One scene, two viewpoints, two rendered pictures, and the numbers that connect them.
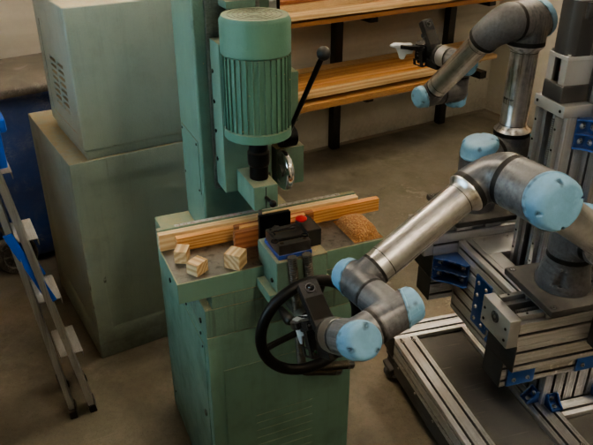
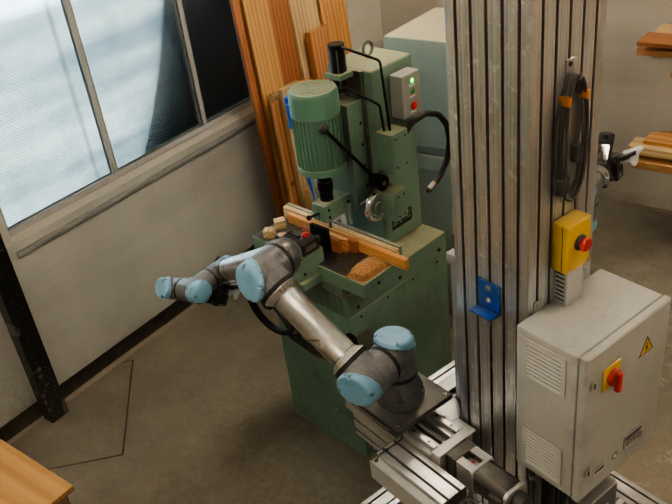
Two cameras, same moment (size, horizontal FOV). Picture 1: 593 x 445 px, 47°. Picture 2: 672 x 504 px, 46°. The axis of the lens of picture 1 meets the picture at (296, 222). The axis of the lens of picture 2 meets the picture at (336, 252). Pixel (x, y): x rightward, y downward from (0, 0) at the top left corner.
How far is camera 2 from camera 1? 262 cm
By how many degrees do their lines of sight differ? 61
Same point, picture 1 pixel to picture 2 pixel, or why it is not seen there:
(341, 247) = (335, 272)
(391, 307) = (183, 283)
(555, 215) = (243, 287)
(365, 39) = not seen: outside the picture
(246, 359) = not seen: hidden behind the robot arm
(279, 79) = (307, 136)
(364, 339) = (160, 286)
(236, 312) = not seen: hidden behind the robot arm
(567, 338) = (386, 439)
